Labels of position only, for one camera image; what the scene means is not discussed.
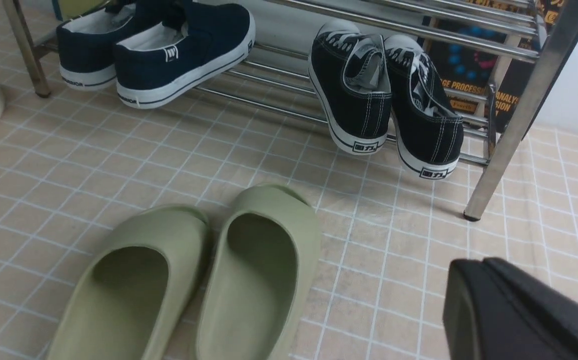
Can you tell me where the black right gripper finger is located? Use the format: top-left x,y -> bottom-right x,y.
442,257 -> 578,360

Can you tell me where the black canvas sneaker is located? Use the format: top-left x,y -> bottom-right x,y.
383,34 -> 463,181
308,19 -> 392,156

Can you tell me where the right navy slip-on shoe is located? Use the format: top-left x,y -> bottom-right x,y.
113,0 -> 256,109

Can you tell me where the navy slip-on shoe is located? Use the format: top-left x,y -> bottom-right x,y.
56,0 -> 170,92
113,0 -> 256,109

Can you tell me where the left navy slip-on shoe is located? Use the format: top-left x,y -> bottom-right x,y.
56,0 -> 170,92

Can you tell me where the right green foam slipper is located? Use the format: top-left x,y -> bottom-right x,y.
193,183 -> 322,360

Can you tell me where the green foam slipper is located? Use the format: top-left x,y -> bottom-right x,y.
193,183 -> 322,360
46,203 -> 212,360

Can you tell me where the black image processing book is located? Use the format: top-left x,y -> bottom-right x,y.
418,0 -> 567,134

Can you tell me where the left green foam slipper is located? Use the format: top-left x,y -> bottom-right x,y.
46,203 -> 212,360

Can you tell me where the teal and yellow book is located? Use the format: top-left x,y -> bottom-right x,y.
50,0 -> 113,22

